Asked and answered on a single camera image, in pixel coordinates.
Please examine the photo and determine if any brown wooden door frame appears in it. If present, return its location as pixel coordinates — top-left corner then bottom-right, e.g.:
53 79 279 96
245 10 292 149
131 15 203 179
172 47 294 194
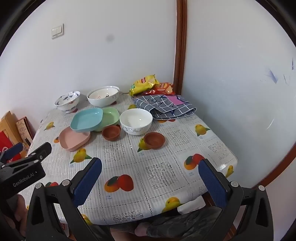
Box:
173 0 188 96

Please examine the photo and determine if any pink square plate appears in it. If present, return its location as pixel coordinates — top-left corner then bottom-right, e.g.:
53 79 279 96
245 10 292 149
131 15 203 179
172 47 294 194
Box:
58 126 91 152

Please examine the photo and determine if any large white bowl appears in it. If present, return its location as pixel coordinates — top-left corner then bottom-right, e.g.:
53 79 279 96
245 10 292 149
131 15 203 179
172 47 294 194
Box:
87 86 120 108

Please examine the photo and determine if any wooden table leg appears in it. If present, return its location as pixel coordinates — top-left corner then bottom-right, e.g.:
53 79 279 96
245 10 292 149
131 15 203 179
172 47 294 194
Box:
202 192 216 208

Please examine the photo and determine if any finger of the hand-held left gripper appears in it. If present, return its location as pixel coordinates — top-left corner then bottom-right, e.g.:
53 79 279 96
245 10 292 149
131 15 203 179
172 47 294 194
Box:
2 142 52 168
0 142 23 164

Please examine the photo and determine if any blue and white footed bowl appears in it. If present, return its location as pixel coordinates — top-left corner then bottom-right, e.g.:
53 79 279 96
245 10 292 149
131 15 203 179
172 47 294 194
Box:
54 91 81 114

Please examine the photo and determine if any brown wooden baseboard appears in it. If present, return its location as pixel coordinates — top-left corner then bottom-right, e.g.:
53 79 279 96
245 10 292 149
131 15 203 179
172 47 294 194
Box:
252 139 296 189

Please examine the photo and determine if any person's left hand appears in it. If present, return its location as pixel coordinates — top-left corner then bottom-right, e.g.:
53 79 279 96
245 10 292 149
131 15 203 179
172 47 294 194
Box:
11 194 29 237

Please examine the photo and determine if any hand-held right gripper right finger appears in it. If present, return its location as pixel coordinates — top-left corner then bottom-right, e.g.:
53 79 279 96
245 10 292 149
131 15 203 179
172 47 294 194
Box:
198 159 274 241

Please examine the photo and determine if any yellow chip bag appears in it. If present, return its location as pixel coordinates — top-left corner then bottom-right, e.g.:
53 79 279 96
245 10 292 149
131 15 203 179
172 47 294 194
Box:
129 74 160 96

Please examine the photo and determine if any blue square plate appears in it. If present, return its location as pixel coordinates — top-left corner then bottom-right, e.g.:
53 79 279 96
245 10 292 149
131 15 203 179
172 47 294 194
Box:
70 108 103 133

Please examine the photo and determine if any white bowl with red print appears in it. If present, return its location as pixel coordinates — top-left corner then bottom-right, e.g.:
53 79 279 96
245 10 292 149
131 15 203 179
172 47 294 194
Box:
89 87 119 100

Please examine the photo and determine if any white light switch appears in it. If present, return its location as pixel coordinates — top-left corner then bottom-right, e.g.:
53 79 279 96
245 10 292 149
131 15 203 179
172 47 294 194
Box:
51 23 65 39

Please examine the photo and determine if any grey checked cloth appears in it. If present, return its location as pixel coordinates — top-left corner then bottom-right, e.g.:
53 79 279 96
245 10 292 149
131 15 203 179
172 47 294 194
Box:
132 94 197 121

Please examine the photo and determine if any brown patterned box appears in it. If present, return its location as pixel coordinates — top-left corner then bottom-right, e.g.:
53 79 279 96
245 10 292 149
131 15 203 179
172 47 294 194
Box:
16 117 36 146

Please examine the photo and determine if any green square plate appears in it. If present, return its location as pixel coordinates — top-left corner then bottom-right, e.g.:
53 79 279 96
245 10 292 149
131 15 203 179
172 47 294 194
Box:
94 107 121 132

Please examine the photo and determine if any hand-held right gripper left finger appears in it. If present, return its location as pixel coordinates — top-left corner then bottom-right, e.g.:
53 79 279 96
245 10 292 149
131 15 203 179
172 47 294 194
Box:
25 157 115 241

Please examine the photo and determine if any white bowl with blue pattern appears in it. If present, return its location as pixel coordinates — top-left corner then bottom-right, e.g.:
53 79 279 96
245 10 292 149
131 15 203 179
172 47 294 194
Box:
120 109 153 136

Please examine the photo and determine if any red chip bag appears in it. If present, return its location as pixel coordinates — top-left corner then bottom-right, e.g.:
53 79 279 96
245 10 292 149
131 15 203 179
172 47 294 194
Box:
150 82 175 96

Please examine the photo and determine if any fruit print tablecloth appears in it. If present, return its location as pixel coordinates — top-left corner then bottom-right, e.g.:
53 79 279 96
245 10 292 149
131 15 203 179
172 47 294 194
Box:
20 94 238 226

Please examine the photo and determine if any red paper bag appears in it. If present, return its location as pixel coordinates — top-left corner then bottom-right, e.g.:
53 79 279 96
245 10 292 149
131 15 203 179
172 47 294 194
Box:
0 131 28 163

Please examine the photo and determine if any small brown bowl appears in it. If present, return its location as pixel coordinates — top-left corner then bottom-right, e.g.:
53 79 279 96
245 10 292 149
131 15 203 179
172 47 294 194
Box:
101 125 122 141
143 132 166 149

